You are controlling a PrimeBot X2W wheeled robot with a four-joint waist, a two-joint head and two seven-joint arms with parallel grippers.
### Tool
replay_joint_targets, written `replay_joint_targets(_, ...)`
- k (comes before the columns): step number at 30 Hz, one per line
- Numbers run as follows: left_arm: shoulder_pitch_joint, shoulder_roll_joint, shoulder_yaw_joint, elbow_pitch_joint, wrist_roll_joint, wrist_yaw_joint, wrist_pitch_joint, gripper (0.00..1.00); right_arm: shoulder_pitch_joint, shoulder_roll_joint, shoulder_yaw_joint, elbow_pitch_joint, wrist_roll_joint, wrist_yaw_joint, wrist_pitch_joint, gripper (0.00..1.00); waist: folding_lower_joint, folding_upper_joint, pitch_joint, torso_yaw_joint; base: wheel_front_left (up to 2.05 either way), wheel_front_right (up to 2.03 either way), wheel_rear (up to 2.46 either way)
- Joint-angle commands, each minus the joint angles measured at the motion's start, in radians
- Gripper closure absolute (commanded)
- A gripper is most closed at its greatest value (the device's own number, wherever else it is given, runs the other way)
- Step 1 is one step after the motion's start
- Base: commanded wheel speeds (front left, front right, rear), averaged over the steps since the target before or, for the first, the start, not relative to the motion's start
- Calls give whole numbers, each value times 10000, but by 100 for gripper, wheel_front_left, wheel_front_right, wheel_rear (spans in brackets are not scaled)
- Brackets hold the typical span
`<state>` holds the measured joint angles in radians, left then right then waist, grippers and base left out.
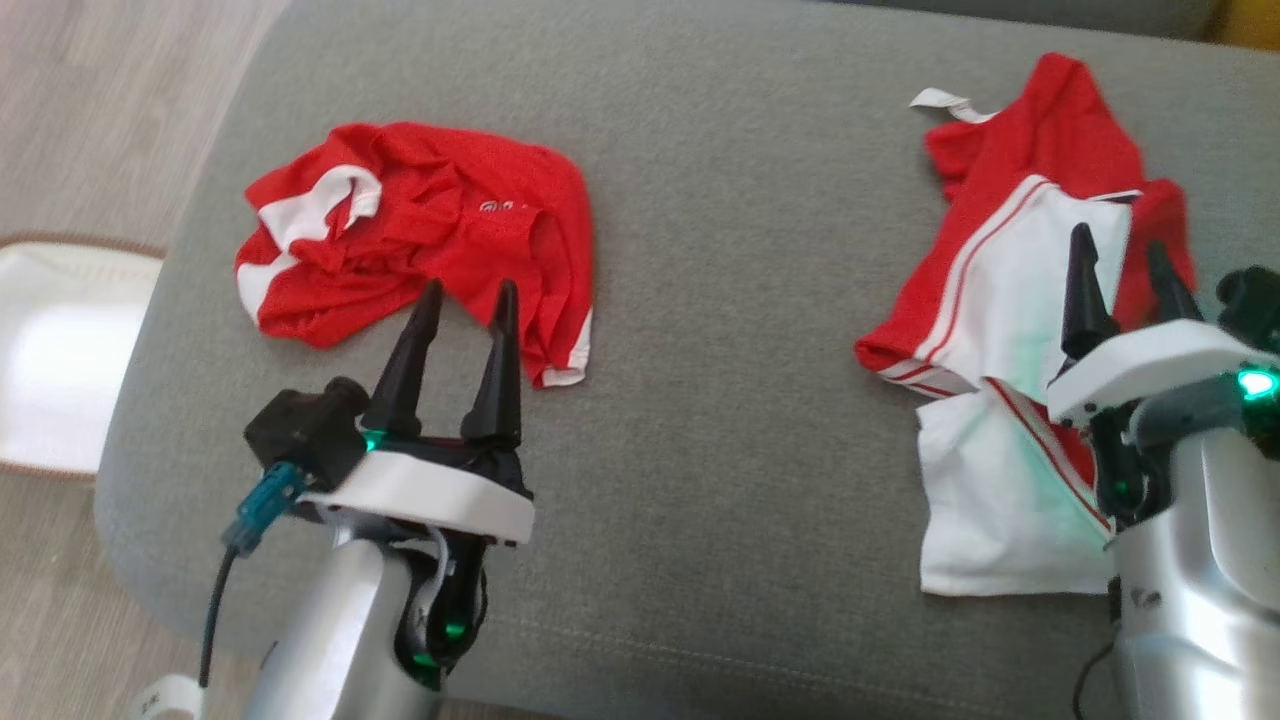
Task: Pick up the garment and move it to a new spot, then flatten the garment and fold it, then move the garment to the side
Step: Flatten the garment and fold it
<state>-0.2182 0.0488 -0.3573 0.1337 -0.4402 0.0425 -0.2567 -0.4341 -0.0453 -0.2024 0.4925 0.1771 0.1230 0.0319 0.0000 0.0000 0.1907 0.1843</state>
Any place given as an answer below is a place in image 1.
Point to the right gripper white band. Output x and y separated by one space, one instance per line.
1150 365

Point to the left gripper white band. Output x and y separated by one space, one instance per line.
430 495

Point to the red and white striped garment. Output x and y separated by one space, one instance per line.
1000 300

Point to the red shirt with white collar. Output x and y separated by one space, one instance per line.
430 230

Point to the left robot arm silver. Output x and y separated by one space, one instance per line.
330 640

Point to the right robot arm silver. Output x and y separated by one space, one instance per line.
1200 570

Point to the grey sofa seat cushion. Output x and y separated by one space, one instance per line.
700 400

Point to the grey sofa back cushion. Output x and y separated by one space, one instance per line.
1050 12

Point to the yellow pillow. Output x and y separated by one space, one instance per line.
1250 20

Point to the white laundry basket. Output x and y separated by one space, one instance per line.
60 360

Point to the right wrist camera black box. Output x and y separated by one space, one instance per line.
1252 305

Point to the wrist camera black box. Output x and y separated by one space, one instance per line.
1252 305
300 430

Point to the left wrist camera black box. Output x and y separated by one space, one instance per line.
300 430

